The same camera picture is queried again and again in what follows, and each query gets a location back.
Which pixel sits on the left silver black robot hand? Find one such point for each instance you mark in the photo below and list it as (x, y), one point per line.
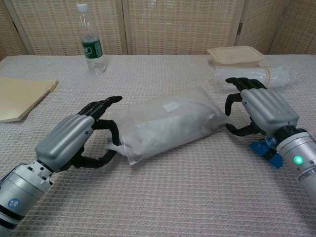
(71, 138)

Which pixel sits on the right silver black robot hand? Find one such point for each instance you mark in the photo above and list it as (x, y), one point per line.
(261, 111)

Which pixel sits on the transparent plastic bag white contents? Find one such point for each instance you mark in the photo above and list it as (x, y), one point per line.
(165, 123)

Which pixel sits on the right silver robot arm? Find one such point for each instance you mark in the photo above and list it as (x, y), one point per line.
(297, 153)

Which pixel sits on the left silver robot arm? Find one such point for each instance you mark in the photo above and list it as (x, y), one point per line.
(22, 192)

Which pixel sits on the bundle of clear plastic straws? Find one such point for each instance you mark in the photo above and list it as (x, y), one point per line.
(251, 75)

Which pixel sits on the beige lidded food container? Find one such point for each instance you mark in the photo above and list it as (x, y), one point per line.
(235, 56)

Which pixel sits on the white woven tablecloth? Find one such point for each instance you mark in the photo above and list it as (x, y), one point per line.
(158, 172)

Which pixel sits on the clear plastic water bottle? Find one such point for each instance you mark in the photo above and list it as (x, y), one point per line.
(91, 44)

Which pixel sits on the woven folding screen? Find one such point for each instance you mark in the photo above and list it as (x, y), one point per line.
(158, 24)

